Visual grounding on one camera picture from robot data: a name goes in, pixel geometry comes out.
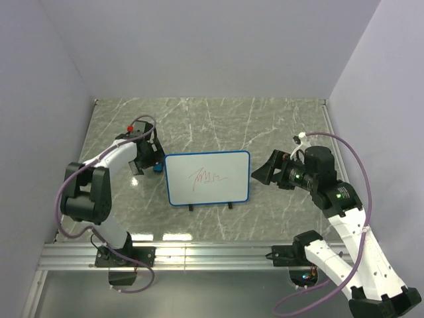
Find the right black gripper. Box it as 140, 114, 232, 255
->
250, 149, 317, 191

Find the blue framed whiteboard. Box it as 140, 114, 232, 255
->
164, 150, 251, 207

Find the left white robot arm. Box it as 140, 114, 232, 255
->
55, 117, 165, 266

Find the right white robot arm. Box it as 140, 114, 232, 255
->
251, 146, 421, 317

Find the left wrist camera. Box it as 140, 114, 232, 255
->
127, 121, 156, 139

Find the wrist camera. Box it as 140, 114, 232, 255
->
304, 146, 337, 181
127, 121, 156, 139

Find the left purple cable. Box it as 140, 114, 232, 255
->
54, 115, 158, 297

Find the purple cable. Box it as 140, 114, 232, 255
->
54, 115, 158, 297
272, 131, 373, 316

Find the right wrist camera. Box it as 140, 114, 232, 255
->
304, 146, 337, 181

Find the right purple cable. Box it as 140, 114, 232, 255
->
272, 131, 373, 316

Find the right side aluminium rail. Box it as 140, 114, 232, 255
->
319, 99, 350, 183

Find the aluminium rail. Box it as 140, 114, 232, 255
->
37, 241, 291, 272
319, 99, 350, 183

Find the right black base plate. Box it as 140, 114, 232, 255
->
265, 245, 312, 267

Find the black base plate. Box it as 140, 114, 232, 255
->
94, 246, 156, 268
265, 245, 312, 267

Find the aluminium front rail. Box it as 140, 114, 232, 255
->
37, 241, 291, 272

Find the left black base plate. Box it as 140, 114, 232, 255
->
94, 246, 156, 268

